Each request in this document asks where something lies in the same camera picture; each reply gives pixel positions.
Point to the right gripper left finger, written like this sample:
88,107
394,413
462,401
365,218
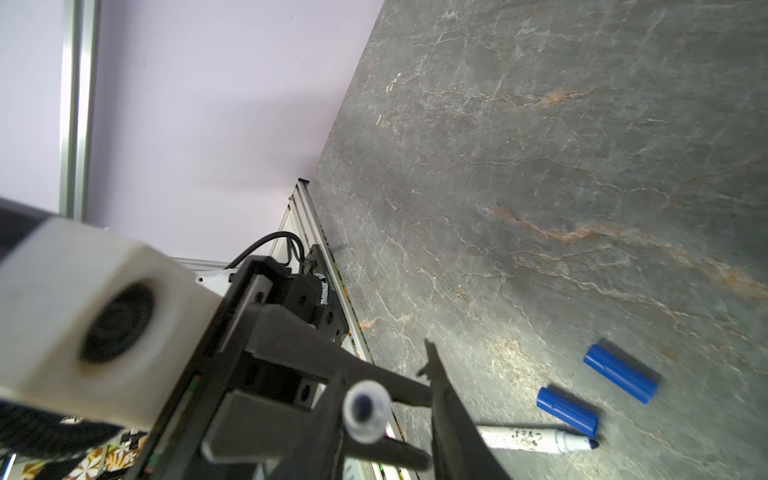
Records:
319,452

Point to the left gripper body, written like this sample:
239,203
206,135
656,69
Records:
248,392

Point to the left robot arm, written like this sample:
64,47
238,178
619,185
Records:
60,438

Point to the blue pen cap five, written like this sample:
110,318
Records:
621,374

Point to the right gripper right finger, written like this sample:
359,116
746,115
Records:
458,450

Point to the whiteboard marker pen five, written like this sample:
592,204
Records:
545,441

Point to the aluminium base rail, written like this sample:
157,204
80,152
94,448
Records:
301,218

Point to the blue pen cap four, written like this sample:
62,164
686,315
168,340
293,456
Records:
581,419

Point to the whiteboard marker pen four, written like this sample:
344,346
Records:
365,410

